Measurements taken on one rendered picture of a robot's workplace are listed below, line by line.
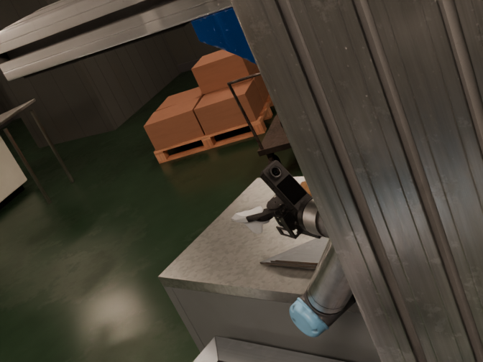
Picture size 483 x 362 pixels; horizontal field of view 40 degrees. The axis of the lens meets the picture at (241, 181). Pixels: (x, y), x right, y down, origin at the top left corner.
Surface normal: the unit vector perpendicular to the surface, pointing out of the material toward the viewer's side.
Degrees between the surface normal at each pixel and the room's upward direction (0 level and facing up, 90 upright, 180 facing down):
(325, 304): 107
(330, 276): 94
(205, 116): 90
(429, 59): 90
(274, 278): 0
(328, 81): 90
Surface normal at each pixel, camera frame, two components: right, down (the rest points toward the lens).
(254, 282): -0.39, -0.84
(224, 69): -0.26, 0.51
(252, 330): -0.56, 0.55
